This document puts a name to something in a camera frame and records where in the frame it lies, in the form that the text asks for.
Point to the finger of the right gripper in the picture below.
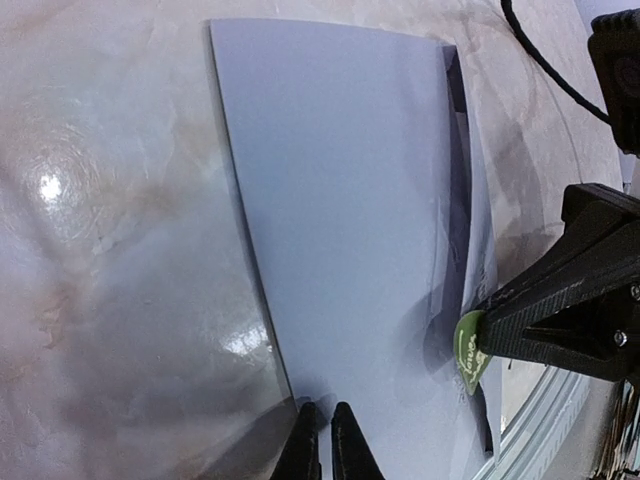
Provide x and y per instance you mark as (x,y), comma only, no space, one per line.
(597,254)
(598,338)

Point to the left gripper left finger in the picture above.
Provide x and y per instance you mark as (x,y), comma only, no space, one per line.
(299,459)

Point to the front aluminium rail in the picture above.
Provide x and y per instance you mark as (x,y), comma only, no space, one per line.
(534,436)

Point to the green round seal sticker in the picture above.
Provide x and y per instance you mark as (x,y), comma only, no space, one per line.
(471,361)

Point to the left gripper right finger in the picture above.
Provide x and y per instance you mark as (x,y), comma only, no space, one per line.
(352,458)

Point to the grey envelope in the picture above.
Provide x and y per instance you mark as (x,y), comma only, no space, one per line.
(363,186)

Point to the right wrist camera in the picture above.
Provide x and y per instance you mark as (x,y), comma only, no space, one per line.
(614,50)

